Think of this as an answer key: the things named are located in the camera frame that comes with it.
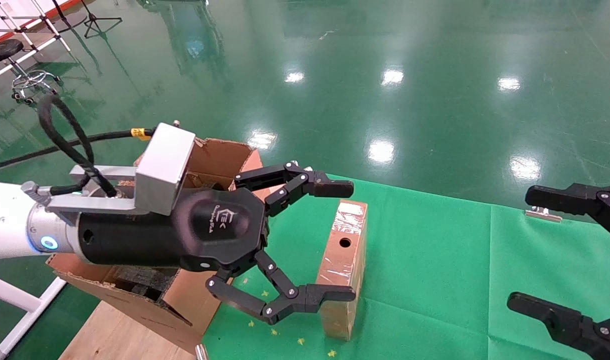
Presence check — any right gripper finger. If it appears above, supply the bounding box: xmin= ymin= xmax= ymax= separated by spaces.
xmin=506 ymin=292 xmax=610 ymax=360
xmin=525 ymin=182 xmax=610 ymax=245

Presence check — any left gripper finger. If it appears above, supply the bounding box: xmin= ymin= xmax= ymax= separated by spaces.
xmin=234 ymin=161 xmax=355 ymax=217
xmin=206 ymin=250 xmax=357 ymax=325

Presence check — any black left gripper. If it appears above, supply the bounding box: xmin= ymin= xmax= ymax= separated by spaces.
xmin=77 ymin=188 xmax=270 ymax=274

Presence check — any small taped cardboard box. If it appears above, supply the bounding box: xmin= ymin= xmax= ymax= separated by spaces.
xmin=316 ymin=200 xmax=369 ymax=342

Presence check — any large open cardboard carton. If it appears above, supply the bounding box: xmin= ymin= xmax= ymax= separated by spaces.
xmin=46 ymin=137 xmax=264 ymax=356

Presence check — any green table cloth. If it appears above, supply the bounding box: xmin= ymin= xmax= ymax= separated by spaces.
xmin=201 ymin=174 xmax=610 ymax=360

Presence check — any black tripod microphone stand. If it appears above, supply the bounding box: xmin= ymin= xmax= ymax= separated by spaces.
xmin=80 ymin=0 xmax=123 ymax=40

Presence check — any black round swivel stool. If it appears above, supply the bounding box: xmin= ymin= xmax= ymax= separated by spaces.
xmin=0 ymin=39 xmax=63 ymax=106

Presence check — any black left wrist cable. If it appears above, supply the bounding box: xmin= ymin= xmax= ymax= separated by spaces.
xmin=0 ymin=94 xmax=156 ymax=198

